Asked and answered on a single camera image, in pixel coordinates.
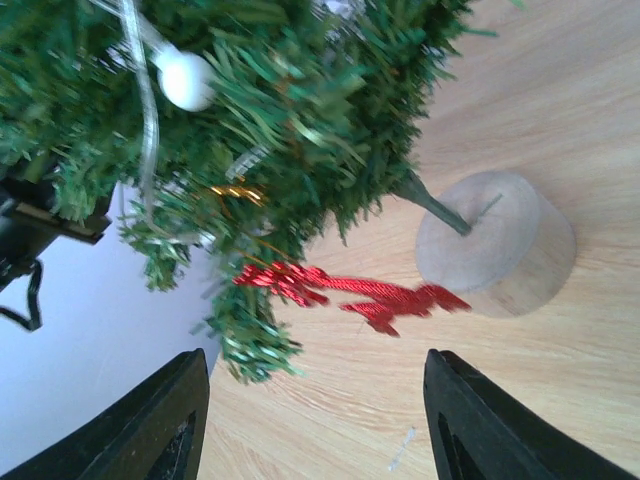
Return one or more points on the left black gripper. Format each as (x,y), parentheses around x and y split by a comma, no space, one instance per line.
(28,228)

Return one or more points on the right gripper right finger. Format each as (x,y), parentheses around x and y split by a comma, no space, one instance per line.
(479,431)

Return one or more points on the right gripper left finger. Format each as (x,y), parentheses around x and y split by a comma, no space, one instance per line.
(156,431)

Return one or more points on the red beaded ornament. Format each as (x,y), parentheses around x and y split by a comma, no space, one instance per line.
(381,302)

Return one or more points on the fairy light string white beads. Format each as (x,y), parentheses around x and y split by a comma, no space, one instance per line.
(166,76)

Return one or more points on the small green christmas tree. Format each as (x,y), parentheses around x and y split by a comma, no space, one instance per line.
(314,121)

